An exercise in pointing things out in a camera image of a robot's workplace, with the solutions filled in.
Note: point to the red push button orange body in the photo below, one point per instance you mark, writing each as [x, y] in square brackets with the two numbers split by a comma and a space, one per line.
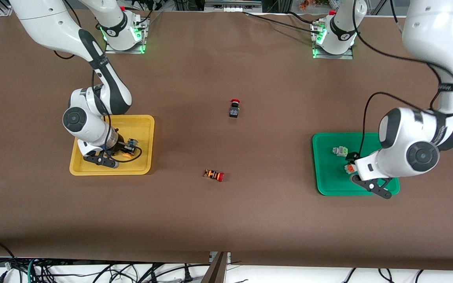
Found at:
[212, 174]

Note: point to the red push button black body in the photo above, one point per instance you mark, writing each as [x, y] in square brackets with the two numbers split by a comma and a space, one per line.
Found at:
[234, 112]

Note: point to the green plastic tray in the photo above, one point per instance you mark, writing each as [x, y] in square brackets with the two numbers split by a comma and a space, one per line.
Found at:
[328, 177]

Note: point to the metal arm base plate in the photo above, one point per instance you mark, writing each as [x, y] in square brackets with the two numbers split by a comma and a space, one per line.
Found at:
[143, 48]
[346, 56]

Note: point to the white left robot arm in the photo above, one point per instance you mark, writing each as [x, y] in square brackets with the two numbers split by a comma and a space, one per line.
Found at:
[435, 35]

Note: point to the metal table post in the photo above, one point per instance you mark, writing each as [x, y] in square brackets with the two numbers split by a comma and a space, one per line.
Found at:
[216, 271]

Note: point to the yellow push button blue-black body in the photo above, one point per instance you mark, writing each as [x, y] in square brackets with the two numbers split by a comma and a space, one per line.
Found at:
[132, 144]

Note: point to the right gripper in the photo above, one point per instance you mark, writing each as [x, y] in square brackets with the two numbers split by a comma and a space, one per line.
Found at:
[121, 147]

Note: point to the white orange small component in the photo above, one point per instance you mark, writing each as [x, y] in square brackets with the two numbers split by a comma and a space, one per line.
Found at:
[350, 168]

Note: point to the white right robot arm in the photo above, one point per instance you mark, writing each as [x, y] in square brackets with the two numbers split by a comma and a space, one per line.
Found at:
[45, 23]

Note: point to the green push button white body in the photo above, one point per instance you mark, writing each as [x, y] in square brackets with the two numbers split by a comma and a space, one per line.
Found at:
[340, 151]

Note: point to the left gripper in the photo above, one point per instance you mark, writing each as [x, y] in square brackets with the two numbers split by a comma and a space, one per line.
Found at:
[351, 157]

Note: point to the yellow plastic tray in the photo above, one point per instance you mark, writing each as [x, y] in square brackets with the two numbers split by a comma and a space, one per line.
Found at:
[140, 129]

